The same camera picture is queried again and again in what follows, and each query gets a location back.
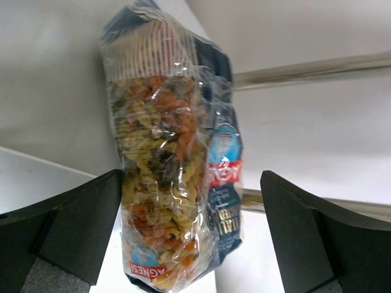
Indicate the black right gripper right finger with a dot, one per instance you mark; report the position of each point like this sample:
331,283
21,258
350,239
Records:
323,247

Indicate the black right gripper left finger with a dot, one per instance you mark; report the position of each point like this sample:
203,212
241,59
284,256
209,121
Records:
59,244

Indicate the tricolour fusilli pasta bag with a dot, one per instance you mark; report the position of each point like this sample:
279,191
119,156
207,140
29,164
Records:
179,147

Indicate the white two-tier shelf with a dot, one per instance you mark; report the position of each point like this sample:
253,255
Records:
332,138

